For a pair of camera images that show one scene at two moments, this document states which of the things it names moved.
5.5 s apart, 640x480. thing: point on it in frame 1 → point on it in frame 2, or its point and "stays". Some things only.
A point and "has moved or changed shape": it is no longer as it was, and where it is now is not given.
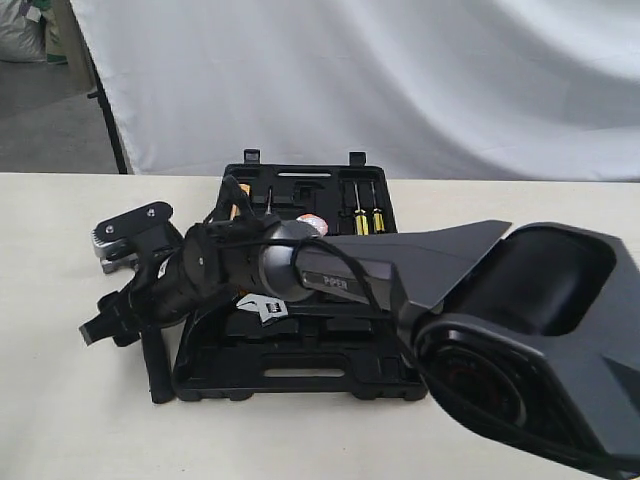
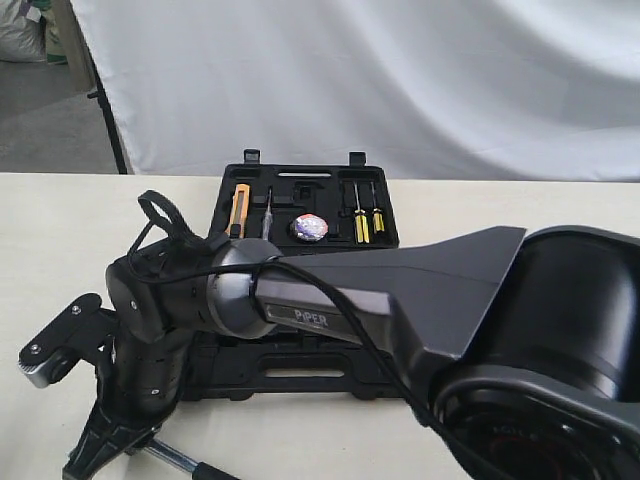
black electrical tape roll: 320,224 stays
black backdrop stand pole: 100,94 stays
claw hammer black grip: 154,340 has moved or changed shape
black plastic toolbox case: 265,347 stays
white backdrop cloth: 452,90 stays
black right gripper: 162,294 → 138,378
